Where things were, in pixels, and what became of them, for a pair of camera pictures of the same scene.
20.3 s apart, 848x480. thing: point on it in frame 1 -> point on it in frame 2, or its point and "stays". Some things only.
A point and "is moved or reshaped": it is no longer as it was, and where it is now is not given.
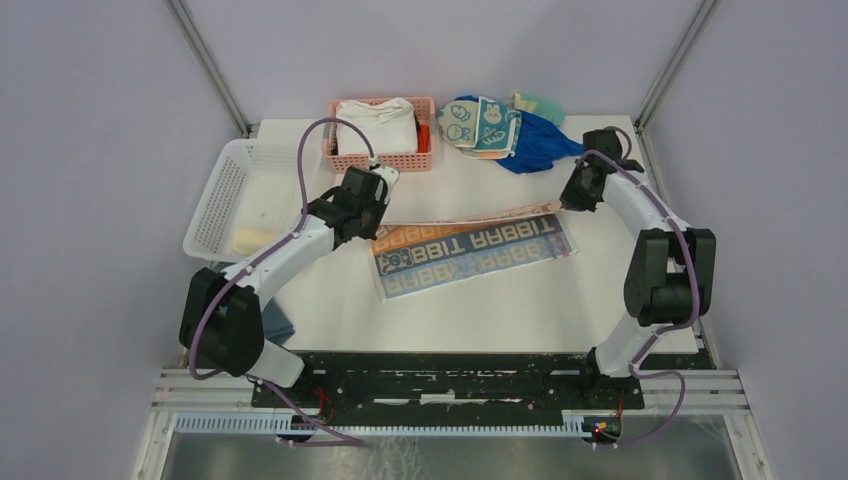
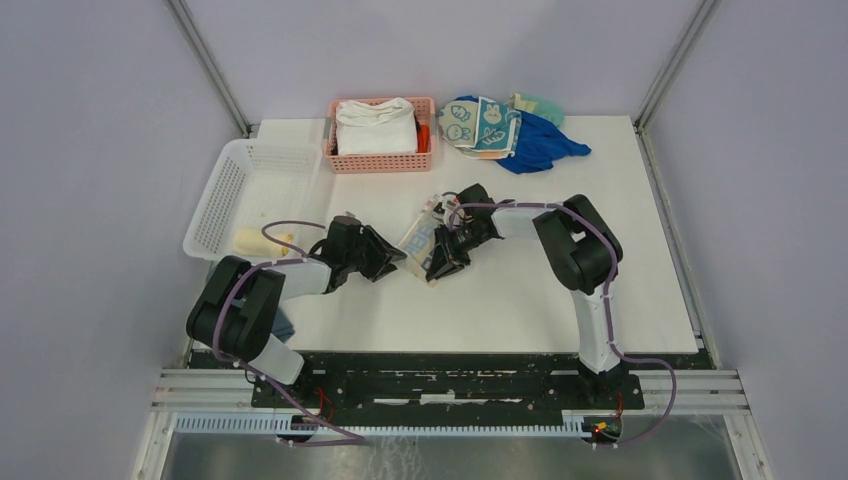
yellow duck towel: [248, 239] stays
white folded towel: [391, 125] stays
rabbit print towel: [405, 255] is moved or reshaped
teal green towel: [546, 109] stays
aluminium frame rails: [667, 391] stays
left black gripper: [379, 203] -> [380, 249]
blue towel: [539, 143] stays
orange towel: [423, 138] stays
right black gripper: [570, 199] -> [444, 266]
